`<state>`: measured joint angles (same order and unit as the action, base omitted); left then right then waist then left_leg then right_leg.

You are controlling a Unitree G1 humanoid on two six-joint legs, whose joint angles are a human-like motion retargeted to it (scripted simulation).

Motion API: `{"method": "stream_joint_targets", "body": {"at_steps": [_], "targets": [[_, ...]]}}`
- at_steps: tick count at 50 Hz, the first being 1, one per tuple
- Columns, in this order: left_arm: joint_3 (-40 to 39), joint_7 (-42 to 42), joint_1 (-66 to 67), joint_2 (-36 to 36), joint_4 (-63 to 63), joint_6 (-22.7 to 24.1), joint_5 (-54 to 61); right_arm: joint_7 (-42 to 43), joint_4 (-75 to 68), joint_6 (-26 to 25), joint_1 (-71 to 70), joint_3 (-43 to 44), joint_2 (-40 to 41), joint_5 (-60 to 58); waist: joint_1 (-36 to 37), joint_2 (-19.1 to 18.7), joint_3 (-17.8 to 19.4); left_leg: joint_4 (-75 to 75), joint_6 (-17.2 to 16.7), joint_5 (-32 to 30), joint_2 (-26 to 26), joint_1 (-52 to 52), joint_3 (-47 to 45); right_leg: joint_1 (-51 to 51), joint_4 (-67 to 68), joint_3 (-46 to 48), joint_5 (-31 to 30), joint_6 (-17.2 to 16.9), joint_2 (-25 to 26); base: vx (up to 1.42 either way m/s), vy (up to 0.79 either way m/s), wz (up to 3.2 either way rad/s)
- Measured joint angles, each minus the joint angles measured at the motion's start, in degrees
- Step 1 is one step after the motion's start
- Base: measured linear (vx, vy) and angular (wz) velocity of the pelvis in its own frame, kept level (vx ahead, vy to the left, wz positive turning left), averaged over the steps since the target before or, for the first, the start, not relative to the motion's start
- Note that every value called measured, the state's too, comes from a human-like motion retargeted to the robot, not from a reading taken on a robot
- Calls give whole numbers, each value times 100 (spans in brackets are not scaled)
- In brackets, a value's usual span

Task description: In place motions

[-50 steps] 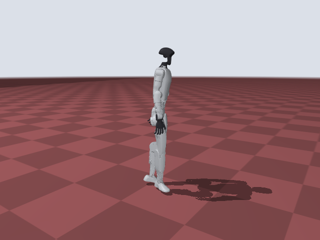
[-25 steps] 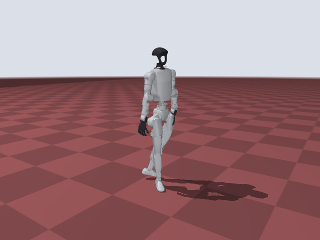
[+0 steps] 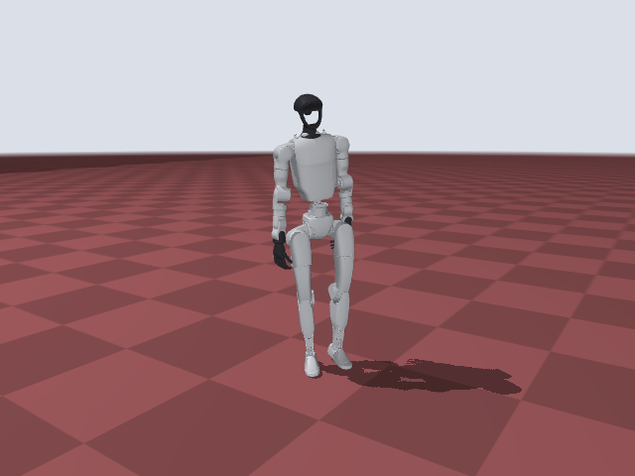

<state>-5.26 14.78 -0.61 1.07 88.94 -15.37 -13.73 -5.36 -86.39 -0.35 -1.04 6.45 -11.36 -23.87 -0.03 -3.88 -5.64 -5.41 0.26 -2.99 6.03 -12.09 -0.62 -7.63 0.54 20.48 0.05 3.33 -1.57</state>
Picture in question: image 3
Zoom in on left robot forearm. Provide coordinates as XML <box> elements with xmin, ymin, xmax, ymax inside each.
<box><xmin>338</xmin><ymin>185</ymin><xmax>353</xmax><ymax>222</ymax></box>

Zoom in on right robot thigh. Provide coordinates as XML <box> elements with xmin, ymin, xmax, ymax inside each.
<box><xmin>286</xmin><ymin>224</ymin><xmax>315</xmax><ymax>306</ymax></box>

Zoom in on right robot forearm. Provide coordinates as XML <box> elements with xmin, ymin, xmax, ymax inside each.
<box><xmin>272</xmin><ymin>188</ymin><xmax>287</xmax><ymax>240</ymax></box>

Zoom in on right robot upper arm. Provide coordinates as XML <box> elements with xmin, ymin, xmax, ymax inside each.
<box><xmin>273</xmin><ymin>142</ymin><xmax>294</xmax><ymax>202</ymax></box>

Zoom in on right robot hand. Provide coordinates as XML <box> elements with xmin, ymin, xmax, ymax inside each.
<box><xmin>273</xmin><ymin>231</ymin><xmax>293</xmax><ymax>270</ymax></box>

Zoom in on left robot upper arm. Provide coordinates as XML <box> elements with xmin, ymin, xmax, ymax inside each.
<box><xmin>332</xmin><ymin>136</ymin><xmax>353</xmax><ymax>190</ymax></box>

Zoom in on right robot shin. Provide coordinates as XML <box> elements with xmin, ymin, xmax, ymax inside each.
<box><xmin>297</xmin><ymin>296</ymin><xmax>315</xmax><ymax>356</ymax></box>

